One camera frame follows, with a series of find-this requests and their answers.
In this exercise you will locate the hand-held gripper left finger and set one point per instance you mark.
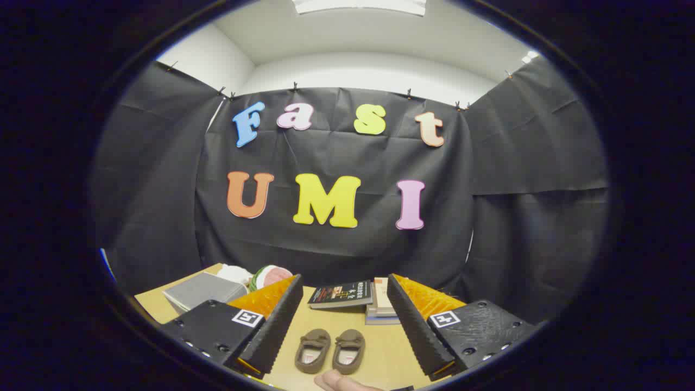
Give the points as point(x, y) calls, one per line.
point(274, 331)

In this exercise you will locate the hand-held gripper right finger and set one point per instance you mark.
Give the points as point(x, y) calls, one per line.
point(415, 331)

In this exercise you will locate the brown fuzzy moccasin shoe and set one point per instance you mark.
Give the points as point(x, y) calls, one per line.
point(349, 352)
point(313, 350)

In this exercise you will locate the grey beige fabric storage box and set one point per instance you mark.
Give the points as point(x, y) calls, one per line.
point(202, 290)

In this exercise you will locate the blue cover book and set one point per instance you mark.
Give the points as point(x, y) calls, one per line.
point(380, 320)

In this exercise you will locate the beige cover book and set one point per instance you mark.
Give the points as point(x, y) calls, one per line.
point(383, 298)

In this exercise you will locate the watermelon slice plush toy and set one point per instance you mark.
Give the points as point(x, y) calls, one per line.
point(270, 277)

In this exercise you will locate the white plush toy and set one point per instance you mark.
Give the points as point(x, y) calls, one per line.
point(234, 274)

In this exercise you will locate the black cover book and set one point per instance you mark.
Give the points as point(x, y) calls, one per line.
point(341, 295)

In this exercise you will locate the ceiling light panel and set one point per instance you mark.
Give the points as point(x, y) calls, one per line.
point(358, 5)

